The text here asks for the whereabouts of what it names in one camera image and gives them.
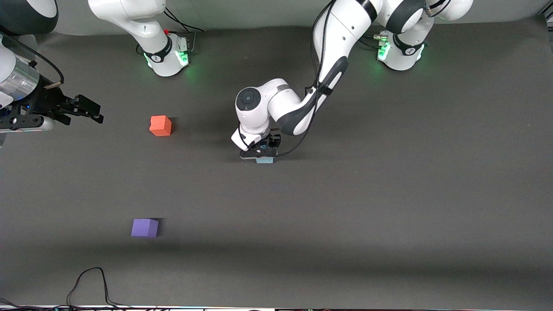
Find black arm base cables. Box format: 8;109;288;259
164;6;204;54
361;32;385;49

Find purple foam block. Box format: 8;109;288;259
131;219;159;238

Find dark grey table mat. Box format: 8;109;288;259
0;17;553;310

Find black right arm base cables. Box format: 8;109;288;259
164;6;204;54

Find black left arm base cables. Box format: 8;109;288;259
361;32;385;49

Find thin black looping cable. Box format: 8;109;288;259
0;267;143;311

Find orange foam block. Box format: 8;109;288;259
149;115;172;137

